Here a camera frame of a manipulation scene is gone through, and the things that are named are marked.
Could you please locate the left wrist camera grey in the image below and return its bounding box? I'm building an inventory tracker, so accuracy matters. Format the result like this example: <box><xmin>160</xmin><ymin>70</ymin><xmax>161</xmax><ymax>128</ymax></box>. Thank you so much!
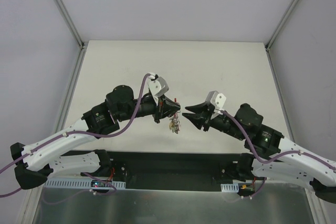
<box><xmin>148</xmin><ymin>74</ymin><xmax>169</xmax><ymax>105</ymax></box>

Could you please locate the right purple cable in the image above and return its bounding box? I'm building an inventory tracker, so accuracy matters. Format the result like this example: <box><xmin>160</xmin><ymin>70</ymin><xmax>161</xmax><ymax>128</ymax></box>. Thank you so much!
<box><xmin>222</xmin><ymin>110</ymin><xmax>336</xmax><ymax>171</ymax></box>

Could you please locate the left aluminium frame post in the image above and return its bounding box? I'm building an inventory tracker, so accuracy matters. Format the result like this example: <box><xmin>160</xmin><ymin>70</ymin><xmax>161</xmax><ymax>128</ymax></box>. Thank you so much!
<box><xmin>40</xmin><ymin>0</ymin><xmax>89</xmax><ymax>50</ymax></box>

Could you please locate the right white cable duct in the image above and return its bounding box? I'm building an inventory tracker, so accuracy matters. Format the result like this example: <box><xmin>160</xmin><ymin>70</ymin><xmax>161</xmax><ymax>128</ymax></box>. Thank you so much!
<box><xmin>220</xmin><ymin>183</ymin><xmax>239</xmax><ymax>193</ymax></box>

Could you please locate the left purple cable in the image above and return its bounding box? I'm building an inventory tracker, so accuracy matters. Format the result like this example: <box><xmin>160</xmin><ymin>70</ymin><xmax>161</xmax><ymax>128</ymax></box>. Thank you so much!
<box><xmin>0</xmin><ymin>72</ymin><xmax>158</xmax><ymax>198</ymax></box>

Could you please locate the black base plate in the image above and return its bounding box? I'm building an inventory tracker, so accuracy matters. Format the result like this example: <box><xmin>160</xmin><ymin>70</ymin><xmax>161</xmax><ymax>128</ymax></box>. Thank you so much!
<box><xmin>60</xmin><ymin>150</ymin><xmax>289</xmax><ymax>190</ymax></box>

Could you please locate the left white cable duct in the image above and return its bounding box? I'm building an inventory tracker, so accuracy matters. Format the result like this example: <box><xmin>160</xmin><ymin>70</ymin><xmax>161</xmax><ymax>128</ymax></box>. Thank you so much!
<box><xmin>44</xmin><ymin>178</ymin><xmax>113</xmax><ymax>190</ymax></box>

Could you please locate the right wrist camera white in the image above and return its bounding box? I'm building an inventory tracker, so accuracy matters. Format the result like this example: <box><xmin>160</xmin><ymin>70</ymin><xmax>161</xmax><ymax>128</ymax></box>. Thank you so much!
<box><xmin>205</xmin><ymin>91</ymin><xmax>226</xmax><ymax>119</ymax></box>

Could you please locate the aluminium frame post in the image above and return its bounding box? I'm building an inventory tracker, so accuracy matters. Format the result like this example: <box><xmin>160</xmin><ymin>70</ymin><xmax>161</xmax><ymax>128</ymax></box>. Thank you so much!
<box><xmin>264</xmin><ymin>0</ymin><xmax>318</xmax><ymax>51</ymax></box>
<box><xmin>40</xmin><ymin>0</ymin><xmax>89</xmax><ymax>50</ymax></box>

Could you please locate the white cable duct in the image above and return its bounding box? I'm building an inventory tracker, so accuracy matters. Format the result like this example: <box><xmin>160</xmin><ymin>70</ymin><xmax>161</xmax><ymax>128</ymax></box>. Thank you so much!
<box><xmin>44</xmin><ymin>178</ymin><xmax>113</xmax><ymax>190</ymax></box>
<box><xmin>220</xmin><ymin>183</ymin><xmax>239</xmax><ymax>193</ymax></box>

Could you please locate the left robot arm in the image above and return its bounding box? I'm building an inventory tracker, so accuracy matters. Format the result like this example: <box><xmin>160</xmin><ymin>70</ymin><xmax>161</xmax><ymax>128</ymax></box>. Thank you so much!
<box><xmin>10</xmin><ymin>85</ymin><xmax>181</xmax><ymax>190</ymax></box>

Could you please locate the right aluminium frame post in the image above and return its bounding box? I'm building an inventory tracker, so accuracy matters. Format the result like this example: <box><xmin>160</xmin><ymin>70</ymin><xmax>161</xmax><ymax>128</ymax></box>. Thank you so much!
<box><xmin>264</xmin><ymin>0</ymin><xmax>318</xmax><ymax>51</ymax></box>

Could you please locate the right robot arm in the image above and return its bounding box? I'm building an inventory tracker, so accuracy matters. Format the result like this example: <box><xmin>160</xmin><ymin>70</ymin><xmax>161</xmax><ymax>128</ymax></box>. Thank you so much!
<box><xmin>182</xmin><ymin>102</ymin><xmax>335</xmax><ymax>204</ymax></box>

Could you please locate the purple cable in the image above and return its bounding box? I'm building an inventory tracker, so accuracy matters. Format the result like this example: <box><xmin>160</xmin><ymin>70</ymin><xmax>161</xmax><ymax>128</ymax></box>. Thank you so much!
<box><xmin>222</xmin><ymin>110</ymin><xmax>336</xmax><ymax>171</ymax></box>
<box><xmin>0</xmin><ymin>72</ymin><xmax>158</xmax><ymax>198</ymax></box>

